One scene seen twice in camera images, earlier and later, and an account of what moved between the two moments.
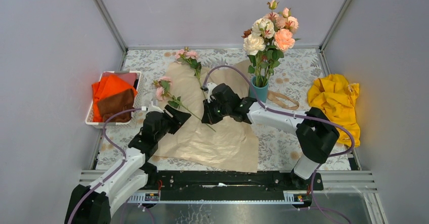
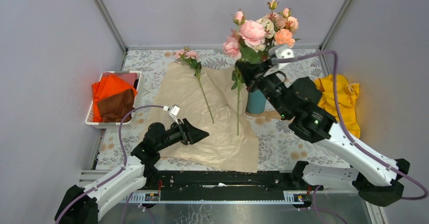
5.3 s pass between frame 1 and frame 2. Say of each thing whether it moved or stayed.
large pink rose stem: moved
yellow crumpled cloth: stayed
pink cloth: stayed
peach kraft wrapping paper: stayed
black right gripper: moved
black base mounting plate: stayed
